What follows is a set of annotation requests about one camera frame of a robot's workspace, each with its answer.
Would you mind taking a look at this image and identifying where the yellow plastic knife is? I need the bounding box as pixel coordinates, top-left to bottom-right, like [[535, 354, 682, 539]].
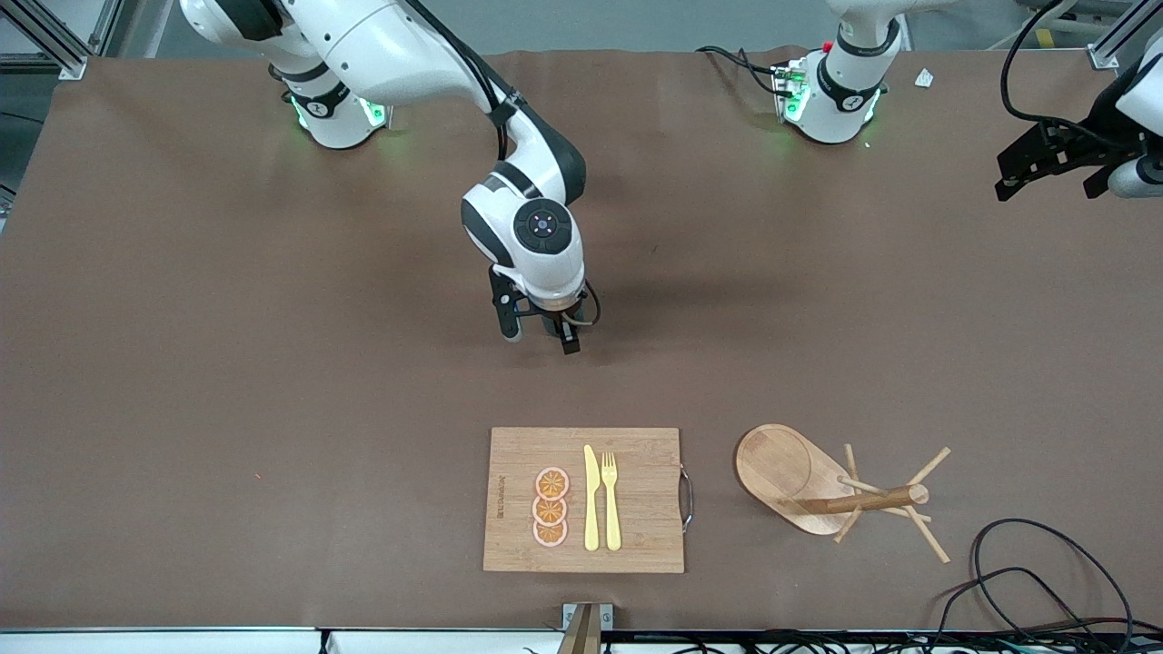
[[583, 444, 601, 552]]

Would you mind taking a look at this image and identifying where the yellow plastic fork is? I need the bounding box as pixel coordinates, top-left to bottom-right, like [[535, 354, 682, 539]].
[[601, 451, 623, 552]]

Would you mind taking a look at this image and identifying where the wooden mug tree stand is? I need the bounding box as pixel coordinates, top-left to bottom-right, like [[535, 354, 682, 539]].
[[734, 423, 952, 565]]

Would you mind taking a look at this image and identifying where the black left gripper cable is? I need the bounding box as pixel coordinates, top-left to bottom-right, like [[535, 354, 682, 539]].
[[999, 0, 1128, 146]]

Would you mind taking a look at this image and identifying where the bamboo cutting board with handle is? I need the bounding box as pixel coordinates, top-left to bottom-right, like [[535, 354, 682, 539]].
[[482, 427, 695, 574]]

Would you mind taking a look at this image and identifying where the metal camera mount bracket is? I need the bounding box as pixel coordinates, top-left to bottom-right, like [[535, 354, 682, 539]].
[[559, 602, 614, 654]]

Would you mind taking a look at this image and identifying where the black base cable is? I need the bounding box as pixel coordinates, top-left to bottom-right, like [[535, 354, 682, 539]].
[[696, 45, 793, 97]]

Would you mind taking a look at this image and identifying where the black loose cable loop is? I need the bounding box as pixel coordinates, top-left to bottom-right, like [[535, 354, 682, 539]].
[[970, 518, 1137, 637], [927, 567, 1096, 639]]

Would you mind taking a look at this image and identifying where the black cable bundle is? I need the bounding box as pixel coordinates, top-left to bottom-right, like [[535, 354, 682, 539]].
[[627, 631, 1163, 654]]

